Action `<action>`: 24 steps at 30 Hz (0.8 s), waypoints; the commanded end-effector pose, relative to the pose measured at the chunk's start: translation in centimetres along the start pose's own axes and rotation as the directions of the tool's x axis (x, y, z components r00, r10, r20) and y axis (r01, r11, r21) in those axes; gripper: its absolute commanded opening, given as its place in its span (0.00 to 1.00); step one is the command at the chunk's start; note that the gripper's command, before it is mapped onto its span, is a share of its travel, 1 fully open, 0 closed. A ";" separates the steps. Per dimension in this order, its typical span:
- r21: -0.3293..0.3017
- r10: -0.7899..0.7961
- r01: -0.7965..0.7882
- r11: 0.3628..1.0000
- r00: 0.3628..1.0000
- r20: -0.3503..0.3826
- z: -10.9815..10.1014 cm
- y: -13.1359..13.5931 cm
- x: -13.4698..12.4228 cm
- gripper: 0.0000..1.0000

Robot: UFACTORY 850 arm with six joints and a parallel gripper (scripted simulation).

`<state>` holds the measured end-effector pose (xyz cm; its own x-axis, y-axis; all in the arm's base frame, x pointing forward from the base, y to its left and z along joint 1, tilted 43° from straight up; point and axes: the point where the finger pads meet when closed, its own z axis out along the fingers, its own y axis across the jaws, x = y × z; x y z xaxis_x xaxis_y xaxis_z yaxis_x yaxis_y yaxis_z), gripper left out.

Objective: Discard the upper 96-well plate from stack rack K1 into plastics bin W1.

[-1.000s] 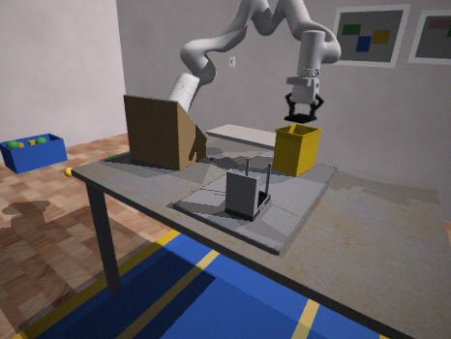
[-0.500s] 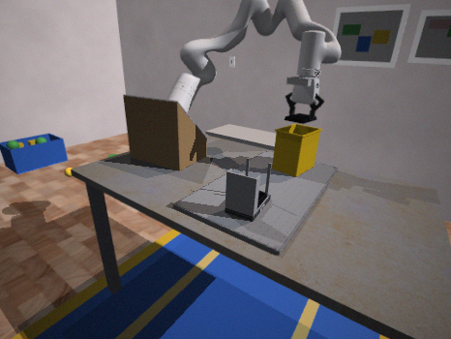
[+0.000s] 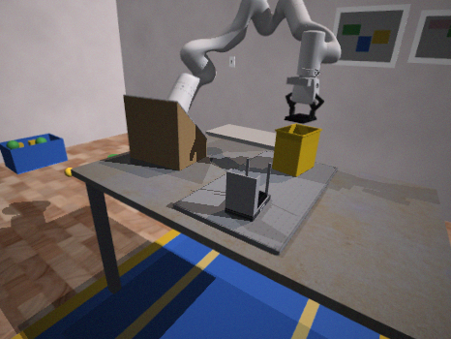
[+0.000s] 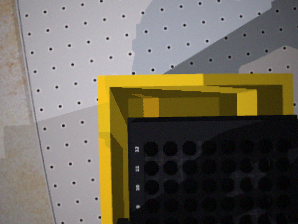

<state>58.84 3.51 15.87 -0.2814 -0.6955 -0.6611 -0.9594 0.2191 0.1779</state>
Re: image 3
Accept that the yellow open-top bin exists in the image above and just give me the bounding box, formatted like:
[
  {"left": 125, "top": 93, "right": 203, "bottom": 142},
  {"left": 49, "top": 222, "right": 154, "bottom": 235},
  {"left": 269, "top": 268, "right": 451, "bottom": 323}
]
[{"left": 272, "top": 124, "right": 322, "bottom": 177}]

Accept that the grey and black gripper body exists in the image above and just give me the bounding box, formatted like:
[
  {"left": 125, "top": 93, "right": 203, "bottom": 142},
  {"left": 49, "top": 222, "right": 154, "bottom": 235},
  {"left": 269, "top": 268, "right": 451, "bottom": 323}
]
[{"left": 291, "top": 77, "right": 319, "bottom": 105}]

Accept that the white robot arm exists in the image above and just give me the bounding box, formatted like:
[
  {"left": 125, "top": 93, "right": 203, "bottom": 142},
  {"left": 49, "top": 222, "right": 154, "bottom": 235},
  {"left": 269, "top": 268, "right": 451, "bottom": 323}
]
[{"left": 167, "top": 0, "right": 341, "bottom": 113}]

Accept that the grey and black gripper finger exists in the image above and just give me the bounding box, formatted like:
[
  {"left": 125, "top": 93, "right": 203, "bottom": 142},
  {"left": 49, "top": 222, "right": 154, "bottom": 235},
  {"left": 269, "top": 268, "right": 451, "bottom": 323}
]
[
  {"left": 309, "top": 94, "right": 324, "bottom": 120},
  {"left": 286, "top": 92, "right": 296, "bottom": 115}
]

